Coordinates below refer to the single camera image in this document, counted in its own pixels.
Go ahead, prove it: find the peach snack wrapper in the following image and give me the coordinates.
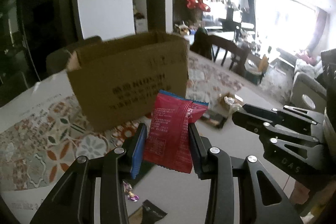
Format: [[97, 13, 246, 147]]
[[218, 92, 244, 115]]

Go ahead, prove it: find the pink red snack packet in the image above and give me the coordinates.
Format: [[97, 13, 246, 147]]
[[143, 90, 209, 173]]

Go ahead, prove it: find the right hand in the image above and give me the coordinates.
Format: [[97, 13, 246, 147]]
[[289, 181, 318, 210]]

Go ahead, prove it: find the purple wrapped candy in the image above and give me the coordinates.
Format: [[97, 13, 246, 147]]
[[123, 181, 139, 202]]

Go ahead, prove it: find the grey sofa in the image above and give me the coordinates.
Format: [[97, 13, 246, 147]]
[[278, 49, 335, 113]]

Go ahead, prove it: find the black snack bar packet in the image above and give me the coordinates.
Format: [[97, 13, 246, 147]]
[[201, 110, 227, 129]]

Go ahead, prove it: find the patterned floral table mat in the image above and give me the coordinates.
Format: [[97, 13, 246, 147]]
[[0, 52, 245, 192]]

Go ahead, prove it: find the dark wooden dining chair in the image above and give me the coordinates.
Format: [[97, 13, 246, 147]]
[[192, 28, 251, 76]]

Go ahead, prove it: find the brown cardboard box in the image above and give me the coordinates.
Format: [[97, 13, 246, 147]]
[[67, 32, 190, 131]]

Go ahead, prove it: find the dark upholstered chair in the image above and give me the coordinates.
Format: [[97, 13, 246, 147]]
[[46, 35, 103, 75]]

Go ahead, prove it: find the red balloon flower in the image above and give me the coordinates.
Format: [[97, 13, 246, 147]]
[[187, 0, 211, 12]]

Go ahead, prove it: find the white storage boxes hallway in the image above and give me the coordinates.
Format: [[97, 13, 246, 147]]
[[133, 10, 147, 34]]

